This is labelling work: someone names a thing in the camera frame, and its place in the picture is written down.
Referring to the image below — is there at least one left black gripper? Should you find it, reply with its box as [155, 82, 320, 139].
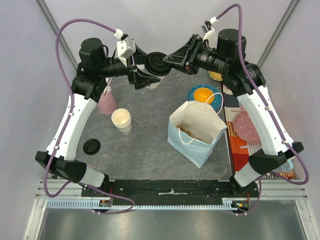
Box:
[99, 43, 162, 90]

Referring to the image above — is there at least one black plastic cup lid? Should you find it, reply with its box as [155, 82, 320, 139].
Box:
[144, 51, 171, 76]

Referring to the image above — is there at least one stack of white paper cups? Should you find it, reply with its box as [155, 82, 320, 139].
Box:
[111, 108, 132, 135]

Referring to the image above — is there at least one brown cardboard cup carrier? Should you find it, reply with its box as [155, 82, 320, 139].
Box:
[176, 124, 207, 145]

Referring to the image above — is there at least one light blue paper bag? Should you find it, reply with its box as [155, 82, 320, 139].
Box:
[167, 92, 227, 168]

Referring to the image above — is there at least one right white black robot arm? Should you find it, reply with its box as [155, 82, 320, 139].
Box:
[162, 28, 304, 197]

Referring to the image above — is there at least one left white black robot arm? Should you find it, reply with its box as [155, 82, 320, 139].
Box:
[35, 37, 160, 197]

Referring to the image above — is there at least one white wrapped straws bundle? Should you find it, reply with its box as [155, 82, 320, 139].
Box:
[101, 77, 112, 97]

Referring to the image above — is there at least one pink straw holder cup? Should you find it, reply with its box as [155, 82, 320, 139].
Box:
[97, 91, 117, 115]

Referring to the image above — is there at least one yellow woven tray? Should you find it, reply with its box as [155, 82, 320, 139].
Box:
[208, 71, 223, 82]

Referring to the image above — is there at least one orange bowl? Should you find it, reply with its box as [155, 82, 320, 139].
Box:
[193, 87, 215, 104]

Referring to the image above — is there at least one blue dotted plate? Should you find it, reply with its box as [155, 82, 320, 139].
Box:
[187, 84, 223, 113]

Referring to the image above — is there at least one pink dotted plate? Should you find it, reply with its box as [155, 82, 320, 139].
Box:
[233, 111, 261, 145]

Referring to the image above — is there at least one colourful patterned placemat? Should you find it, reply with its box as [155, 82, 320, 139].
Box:
[222, 83, 296, 179]

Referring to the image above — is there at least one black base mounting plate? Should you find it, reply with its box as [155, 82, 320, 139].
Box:
[81, 178, 260, 207]

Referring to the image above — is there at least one light blue mug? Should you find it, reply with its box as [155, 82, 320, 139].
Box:
[281, 159, 294, 171]

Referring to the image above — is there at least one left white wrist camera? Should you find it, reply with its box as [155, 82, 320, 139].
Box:
[116, 36, 136, 67]

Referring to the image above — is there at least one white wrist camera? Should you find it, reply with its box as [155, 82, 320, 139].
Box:
[201, 20, 217, 43]
[116, 36, 136, 67]

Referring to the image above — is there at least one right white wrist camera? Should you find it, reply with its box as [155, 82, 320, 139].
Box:
[201, 20, 217, 43]

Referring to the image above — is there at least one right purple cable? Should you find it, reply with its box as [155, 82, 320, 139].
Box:
[214, 3, 310, 216]

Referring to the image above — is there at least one purple cable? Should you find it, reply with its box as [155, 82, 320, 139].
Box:
[214, 3, 310, 216]
[43, 18, 136, 216]

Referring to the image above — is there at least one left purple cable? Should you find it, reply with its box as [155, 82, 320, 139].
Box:
[43, 18, 136, 216]

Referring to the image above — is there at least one slotted cable duct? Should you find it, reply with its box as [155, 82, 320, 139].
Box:
[46, 198, 238, 211]

